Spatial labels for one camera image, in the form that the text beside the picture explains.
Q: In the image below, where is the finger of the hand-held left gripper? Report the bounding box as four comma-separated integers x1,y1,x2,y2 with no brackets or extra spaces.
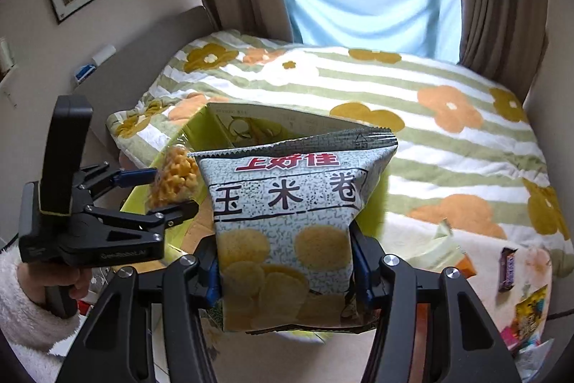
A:
85,199,200,233
74,162,159,204

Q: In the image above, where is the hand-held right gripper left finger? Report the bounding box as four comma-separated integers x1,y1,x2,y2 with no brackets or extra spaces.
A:
54,237,222,383

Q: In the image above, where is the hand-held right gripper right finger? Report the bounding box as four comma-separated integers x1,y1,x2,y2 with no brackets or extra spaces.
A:
350,226,523,383

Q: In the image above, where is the clear bag of yellow puffs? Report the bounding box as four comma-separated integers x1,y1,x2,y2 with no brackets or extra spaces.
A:
146,144,201,211

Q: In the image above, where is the grey corn chips bag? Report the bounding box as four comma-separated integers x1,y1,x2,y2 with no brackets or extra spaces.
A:
188,131,399,335

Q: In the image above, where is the orange snack packet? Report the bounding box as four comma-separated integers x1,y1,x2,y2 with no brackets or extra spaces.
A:
453,253,477,279

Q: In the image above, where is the green cardboard box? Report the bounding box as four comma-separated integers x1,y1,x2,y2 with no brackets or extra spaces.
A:
121,102,395,341

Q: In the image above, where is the yellow snack packet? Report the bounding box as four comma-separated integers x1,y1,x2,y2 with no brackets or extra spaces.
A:
513,284,550,340

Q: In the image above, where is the person's left forearm white sleeve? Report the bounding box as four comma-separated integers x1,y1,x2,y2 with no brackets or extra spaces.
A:
0,251,86,370

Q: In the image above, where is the person's left hand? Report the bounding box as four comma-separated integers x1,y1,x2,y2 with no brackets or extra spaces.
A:
17,262,93,305

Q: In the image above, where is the white and blue box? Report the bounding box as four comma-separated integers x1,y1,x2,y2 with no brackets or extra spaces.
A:
72,45,117,84

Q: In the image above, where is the white floral cushion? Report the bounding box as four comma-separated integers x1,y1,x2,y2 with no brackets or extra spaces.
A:
386,226,559,366

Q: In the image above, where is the grey headboard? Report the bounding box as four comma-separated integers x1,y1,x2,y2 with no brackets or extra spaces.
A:
74,5,221,168

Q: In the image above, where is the dark chocolate bar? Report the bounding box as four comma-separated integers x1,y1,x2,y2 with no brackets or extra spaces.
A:
498,247,519,293

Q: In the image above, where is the pink snack wrapper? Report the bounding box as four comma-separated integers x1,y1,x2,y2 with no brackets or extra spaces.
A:
499,324,532,350

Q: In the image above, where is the striped flower blanket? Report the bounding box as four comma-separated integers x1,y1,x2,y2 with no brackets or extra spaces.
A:
105,28,574,276

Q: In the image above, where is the white plastic wrapper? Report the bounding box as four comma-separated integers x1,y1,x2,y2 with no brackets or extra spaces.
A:
515,338,555,380

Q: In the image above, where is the light blue cloth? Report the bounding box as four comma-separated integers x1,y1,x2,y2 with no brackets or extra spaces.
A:
278,0,464,63

